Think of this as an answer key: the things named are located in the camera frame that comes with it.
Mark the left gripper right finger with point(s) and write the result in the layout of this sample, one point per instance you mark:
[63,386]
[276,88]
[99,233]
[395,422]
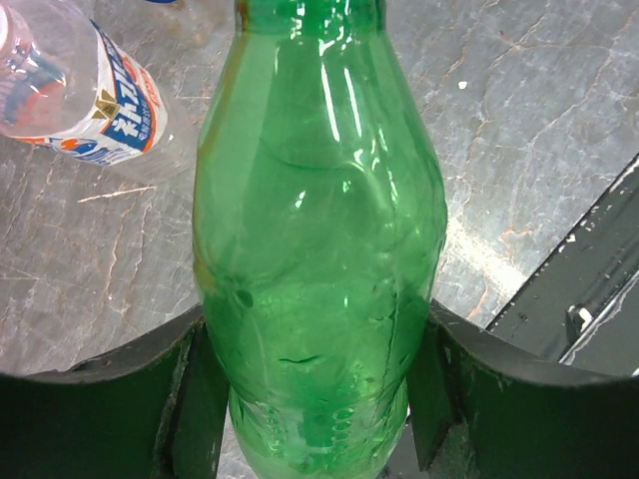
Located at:
[527,417]

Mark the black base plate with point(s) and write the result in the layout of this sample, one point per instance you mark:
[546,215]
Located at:
[580,283]

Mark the green plastic bottle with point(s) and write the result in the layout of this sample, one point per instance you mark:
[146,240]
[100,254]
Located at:
[319,218]

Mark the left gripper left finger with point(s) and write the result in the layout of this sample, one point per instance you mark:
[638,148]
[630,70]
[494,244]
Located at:
[152,408]

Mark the clear Pocari Sweat bottle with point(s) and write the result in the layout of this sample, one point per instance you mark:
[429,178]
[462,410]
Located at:
[68,87]

